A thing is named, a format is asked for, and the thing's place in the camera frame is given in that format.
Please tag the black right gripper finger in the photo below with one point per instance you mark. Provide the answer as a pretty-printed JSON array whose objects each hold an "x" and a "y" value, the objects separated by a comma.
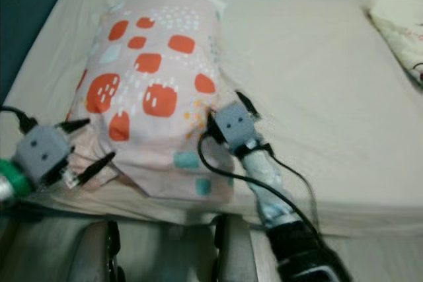
[
  {"x": 244, "y": 101},
  {"x": 208, "y": 125}
]

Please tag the cream sheeted mattress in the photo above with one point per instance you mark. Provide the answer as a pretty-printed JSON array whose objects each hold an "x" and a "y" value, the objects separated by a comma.
[{"x": 304, "y": 64}]

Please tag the robot right leg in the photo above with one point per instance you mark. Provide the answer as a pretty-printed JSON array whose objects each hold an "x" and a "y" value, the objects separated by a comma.
[{"x": 238, "y": 255}]

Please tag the pink orange spotted pillow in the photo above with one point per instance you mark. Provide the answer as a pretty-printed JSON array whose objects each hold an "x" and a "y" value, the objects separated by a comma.
[{"x": 158, "y": 64}]

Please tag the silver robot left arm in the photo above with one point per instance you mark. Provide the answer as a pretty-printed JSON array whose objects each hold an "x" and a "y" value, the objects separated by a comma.
[{"x": 13, "y": 179}]

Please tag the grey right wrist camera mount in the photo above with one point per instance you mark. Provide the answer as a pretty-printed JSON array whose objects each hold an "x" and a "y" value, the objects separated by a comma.
[{"x": 236, "y": 125}]

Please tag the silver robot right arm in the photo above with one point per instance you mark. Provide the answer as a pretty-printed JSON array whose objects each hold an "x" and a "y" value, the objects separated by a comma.
[{"x": 264, "y": 179}]

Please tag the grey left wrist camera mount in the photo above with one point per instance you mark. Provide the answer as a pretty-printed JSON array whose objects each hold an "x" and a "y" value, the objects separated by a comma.
[{"x": 43, "y": 153}]

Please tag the cream cartoon print blanket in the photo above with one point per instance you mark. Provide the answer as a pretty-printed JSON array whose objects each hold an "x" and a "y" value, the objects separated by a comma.
[{"x": 400, "y": 31}]

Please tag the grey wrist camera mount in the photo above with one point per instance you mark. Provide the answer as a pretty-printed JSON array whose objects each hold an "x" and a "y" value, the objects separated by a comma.
[
  {"x": 43, "y": 153},
  {"x": 236, "y": 125}
]

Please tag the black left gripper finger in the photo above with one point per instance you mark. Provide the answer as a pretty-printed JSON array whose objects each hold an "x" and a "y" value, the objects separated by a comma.
[
  {"x": 98, "y": 166},
  {"x": 74, "y": 124}
]

